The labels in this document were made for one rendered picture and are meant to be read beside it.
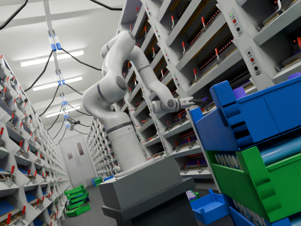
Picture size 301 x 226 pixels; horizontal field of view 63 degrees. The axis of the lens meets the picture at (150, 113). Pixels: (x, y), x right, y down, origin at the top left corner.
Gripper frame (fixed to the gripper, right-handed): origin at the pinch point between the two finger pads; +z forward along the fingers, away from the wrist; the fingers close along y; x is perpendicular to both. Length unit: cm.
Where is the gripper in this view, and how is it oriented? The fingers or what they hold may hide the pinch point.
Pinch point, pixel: (198, 101)
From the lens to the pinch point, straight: 162.4
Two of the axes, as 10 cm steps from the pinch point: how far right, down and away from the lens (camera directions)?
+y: -2.8, 2.5, 9.2
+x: 2.1, 9.6, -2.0
